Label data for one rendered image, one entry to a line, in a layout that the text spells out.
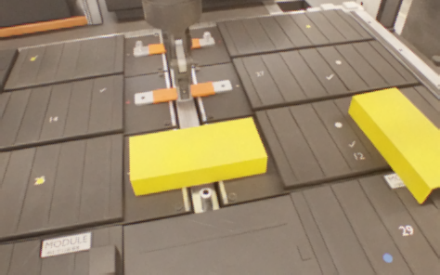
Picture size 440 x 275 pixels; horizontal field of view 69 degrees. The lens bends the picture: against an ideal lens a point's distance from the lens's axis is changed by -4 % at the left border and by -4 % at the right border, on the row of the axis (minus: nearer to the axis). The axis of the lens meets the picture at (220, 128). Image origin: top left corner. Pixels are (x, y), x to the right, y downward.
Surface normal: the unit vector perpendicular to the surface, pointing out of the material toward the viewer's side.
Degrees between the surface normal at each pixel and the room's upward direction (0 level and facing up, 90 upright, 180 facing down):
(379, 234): 0
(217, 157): 0
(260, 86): 0
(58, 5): 90
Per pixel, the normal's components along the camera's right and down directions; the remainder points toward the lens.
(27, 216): -0.03, -0.72
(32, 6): 0.20, 0.68
